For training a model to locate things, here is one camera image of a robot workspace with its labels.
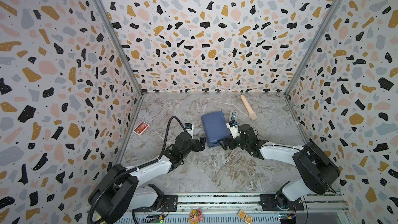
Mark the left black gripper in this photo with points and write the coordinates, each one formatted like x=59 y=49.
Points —
x=200 y=146

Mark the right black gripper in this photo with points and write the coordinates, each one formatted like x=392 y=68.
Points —
x=231 y=143

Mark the blue wrapping paper sheet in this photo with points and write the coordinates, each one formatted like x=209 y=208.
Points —
x=215 y=128

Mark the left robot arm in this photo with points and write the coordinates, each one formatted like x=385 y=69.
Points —
x=129 y=188

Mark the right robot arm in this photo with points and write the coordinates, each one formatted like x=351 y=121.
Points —
x=317 y=171

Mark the white tape dispenser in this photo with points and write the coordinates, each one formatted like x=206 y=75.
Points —
x=233 y=116

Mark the red playing card deck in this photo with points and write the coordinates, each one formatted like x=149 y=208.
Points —
x=141 y=128

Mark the pink yellow sticker toy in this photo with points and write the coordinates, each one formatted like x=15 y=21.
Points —
x=196 y=216

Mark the orange square sticker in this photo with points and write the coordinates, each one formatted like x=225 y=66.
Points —
x=246 y=218

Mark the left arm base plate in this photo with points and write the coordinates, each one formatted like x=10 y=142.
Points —
x=165 y=203

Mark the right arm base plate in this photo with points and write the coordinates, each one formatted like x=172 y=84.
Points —
x=274 y=202

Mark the aluminium mounting rail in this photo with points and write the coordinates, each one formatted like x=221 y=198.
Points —
x=222 y=208

